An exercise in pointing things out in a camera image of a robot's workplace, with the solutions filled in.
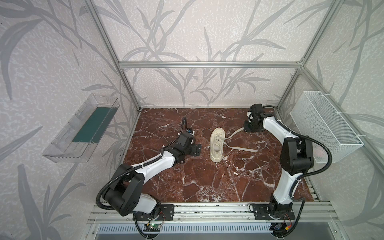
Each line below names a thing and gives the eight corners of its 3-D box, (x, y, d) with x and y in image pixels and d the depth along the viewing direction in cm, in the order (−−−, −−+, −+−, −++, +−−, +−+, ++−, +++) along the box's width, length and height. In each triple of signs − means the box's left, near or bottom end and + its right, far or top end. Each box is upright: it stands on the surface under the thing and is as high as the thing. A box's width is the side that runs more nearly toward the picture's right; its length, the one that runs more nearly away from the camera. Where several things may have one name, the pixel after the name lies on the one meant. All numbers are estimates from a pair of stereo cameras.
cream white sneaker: (210, 161, 94) (211, 155, 87) (209, 132, 108) (209, 125, 102) (226, 161, 94) (227, 155, 87) (222, 132, 108) (224, 125, 102)
